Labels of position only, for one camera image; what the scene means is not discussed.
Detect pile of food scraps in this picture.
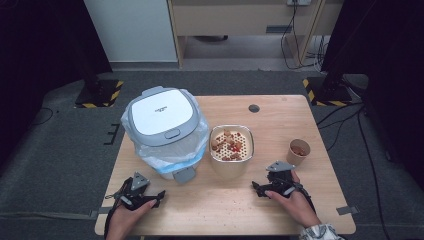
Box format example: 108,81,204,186
211,129,245,162

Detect bundle of black cables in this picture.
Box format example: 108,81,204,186
305,35,330,68

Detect person's left hand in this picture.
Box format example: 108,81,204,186
105,199,158,240

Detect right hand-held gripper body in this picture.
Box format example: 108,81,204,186
264,160,302,198

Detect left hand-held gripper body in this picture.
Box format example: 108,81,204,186
114,171,158,211

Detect black hanging cable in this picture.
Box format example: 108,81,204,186
280,3,322,71

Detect person's right hand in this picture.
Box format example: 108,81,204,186
264,169,323,229

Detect striped black stand base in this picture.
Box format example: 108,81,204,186
74,79,125,109
302,76,354,108

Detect white panel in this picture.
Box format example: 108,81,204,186
83,0,179,63

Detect light wooden cabinet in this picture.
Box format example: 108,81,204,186
166,0,344,70

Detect white lidded trash bin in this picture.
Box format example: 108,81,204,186
120,89,211,175

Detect thin black floor cable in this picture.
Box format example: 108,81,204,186
30,106,60,128

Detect long black floor cable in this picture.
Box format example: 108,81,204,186
357,109,392,240

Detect black wrist strap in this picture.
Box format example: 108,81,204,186
103,192,124,240
293,184,317,214

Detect beige strainer bin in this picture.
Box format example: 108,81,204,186
208,124,255,180

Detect black curtain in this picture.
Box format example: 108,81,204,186
320,0,424,184
0,0,113,168

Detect grey tape strip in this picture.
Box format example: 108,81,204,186
0,206,114,221

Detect brown paper cup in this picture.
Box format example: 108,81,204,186
286,138,312,167

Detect grey tape piece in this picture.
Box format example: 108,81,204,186
335,205,361,216

